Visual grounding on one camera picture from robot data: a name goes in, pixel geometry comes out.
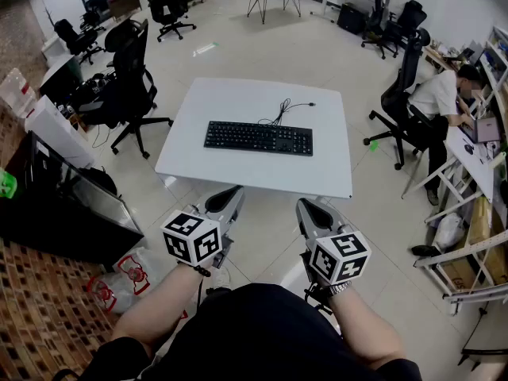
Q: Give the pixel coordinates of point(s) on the person's right forearm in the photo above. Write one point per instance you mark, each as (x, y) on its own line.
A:
(361, 320)

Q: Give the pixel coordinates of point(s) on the black electronic box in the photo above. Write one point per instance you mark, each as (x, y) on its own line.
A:
(317, 302)

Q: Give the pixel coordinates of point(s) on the black office chair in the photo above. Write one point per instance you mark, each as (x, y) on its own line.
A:
(166, 2)
(410, 18)
(401, 89)
(92, 18)
(73, 38)
(127, 85)

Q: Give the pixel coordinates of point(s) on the grey frame office chair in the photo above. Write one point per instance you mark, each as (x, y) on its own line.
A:
(377, 14)

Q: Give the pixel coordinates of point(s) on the silver wristwatch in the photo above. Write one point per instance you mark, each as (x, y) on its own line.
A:
(340, 289)

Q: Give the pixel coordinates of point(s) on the large black monitor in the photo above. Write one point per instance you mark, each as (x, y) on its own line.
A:
(91, 201)

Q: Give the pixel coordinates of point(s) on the white cabinet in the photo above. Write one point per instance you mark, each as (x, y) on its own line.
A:
(51, 129)

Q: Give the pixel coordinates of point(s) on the black computer mouse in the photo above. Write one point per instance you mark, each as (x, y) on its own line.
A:
(469, 149)

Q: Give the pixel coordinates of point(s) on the black stand base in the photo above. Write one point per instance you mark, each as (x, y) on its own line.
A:
(484, 353)

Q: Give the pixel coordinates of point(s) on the dark wooden cabinet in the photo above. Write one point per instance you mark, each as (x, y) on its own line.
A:
(124, 4)

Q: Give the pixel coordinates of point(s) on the person's white shoe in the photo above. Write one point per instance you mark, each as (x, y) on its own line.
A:
(222, 278)

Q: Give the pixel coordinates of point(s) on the brown cardboard box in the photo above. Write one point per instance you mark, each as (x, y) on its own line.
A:
(478, 220)

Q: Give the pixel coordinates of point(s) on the black shoe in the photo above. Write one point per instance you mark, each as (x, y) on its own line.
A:
(424, 250)

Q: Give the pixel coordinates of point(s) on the green plastic object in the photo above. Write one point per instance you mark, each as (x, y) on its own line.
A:
(7, 183)

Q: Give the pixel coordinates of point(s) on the black backpack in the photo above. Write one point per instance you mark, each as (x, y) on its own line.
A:
(99, 179)

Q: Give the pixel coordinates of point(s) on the black computer case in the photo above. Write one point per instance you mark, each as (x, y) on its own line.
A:
(351, 18)

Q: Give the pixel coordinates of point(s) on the red printed plastic bags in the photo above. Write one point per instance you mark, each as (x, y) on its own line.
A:
(131, 272)

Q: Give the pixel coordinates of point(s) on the black keyboard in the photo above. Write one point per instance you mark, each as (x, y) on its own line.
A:
(258, 138)

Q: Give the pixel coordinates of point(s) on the person's left forearm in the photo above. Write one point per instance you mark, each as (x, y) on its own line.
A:
(158, 304)

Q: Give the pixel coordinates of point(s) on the person's black shirt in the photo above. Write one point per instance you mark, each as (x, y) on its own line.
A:
(258, 332)

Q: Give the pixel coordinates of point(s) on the white metal shelf rack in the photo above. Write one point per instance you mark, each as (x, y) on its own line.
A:
(468, 247)

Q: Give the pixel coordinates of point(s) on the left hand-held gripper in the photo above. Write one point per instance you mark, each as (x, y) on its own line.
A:
(192, 240)

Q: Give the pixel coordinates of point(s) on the clear plastic storage box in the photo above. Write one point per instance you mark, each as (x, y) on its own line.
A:
(16, 91)

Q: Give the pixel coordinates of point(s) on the white work desk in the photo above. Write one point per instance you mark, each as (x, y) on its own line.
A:
(472, 165)

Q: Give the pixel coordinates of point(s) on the white plastic bag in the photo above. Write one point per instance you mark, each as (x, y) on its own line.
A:
(448, 230)

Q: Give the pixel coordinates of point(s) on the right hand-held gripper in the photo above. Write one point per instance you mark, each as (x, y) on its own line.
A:
(341, 258)

